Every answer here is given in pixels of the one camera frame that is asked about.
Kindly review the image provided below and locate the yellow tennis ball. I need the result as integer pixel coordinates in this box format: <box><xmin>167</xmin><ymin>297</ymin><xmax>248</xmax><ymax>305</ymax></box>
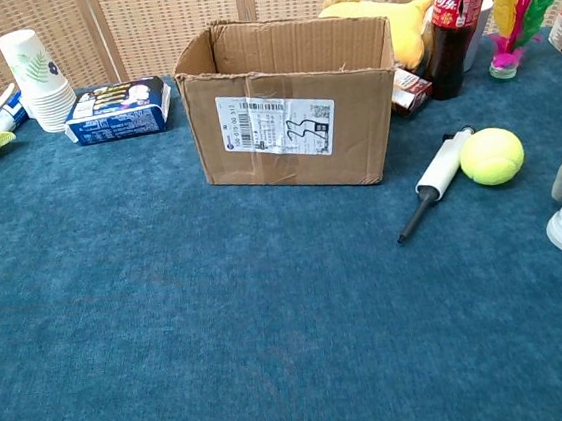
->
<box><xmin>456</xmin><ymin>124</ymin><xmax>528</xmax><ymax>189</ymax></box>

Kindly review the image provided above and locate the cardboard box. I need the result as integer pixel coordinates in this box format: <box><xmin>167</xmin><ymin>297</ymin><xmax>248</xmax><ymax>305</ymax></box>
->
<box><xmin>168</xmin><ymin>2</ymin><xmax>409</xmax><ymax>205</ymax></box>

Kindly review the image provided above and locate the brown red snack box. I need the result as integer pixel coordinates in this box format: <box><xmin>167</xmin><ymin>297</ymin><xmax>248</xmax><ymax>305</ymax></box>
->
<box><xmin>386</xmin><ymin>63</ymin><xmax>438</xmax><ymax>121</ymax></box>

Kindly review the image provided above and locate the white plastic cup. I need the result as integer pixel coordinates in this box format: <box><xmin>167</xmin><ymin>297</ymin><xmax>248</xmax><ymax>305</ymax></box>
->
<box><xmin>418</xmin><ymin>0</ymin><xmax>503</xmax><ymax>78</ymax></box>

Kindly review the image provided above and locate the cola bottle red cap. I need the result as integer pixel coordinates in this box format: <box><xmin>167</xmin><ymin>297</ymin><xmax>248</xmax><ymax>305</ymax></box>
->
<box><xmin>416</xmin><ymin>0</ymin><xmax>504</xmax><ymax>103</ymax></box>

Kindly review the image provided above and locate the yellow plush toy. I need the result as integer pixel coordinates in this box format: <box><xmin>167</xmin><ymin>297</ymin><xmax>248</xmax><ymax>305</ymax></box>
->
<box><xmin>315</xmin><ymin>0</ymin><xmax>444</xmax><ymax>81</ymax></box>

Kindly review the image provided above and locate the blue table mat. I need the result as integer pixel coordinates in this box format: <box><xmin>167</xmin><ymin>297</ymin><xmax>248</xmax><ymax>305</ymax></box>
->
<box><xmin>0</xmin><ymin>24</ymin><xmax>562</xmax><ymax>421</ymax></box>

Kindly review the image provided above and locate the woven wooden folding screen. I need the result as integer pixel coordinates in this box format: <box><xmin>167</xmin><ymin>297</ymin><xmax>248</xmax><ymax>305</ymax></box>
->
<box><xmin>0</xmin><ymin>0</ymin><xmax>562</xmax><ymax>100</ymax></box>

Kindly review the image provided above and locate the dark blue sanitary pad pack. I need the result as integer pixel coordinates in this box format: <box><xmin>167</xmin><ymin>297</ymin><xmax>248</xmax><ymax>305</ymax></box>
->
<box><xmin>60</xmin><ymin>73</ymin><xmax>178</xmax><ymax>148</ymax></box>

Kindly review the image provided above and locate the white plastic bottle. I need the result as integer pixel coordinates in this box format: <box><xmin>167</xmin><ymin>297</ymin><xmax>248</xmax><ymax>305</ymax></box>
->
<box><xmin>0</xmin><ymin>23</ymin><xmax>81</xmax><ymax>139</ymax></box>

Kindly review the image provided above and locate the blue white tube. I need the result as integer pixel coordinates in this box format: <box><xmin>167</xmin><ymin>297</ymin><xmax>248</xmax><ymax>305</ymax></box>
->
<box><xmin>0</xmin><ymin>90</ymin><xmax>33</xmax><ymax>134</ymax></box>

